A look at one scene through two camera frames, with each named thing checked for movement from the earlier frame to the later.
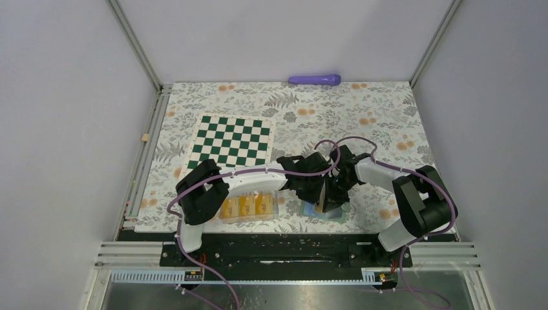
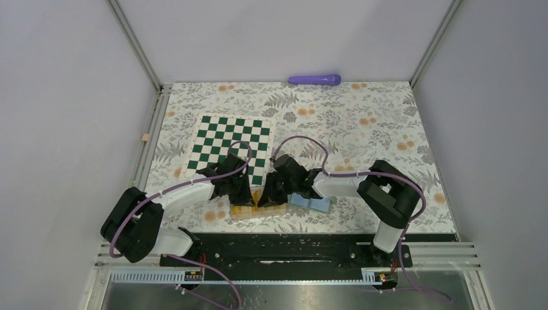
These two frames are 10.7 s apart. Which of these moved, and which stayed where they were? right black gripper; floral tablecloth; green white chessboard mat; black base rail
Moved: right black gripper
Stayed: floral tablecloth; green white chessboard mat; black base rail
